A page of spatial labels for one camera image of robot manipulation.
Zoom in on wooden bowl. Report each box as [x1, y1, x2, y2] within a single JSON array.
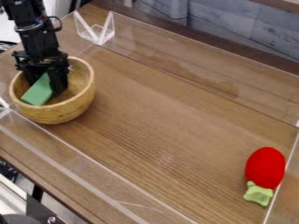
[[9, 57, 96, 124]]

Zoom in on green rectangular block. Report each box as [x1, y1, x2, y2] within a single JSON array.
[[21, 73, 52, 106]]

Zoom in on black device with screw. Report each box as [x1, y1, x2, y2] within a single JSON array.
[[0, 197, 69, 224]]

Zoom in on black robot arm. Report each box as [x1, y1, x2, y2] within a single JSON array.
[[1, 0, 71, 95]]

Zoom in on red plush strawberry toy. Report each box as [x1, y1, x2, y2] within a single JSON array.
[[243, 147, 286, 207]]

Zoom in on clear acrylic corner bracket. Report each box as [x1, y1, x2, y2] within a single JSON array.
[[73, 10, 116, 46]]

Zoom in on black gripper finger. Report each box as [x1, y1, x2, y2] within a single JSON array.
[[24, 71, 45, 86], [47, 66, 69, 95]]

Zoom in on black table leg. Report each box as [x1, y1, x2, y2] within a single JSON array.
[[32, 185, 43, 202]]

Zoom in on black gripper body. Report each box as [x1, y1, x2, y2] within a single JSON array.
[[12, 51, 71, 77]]

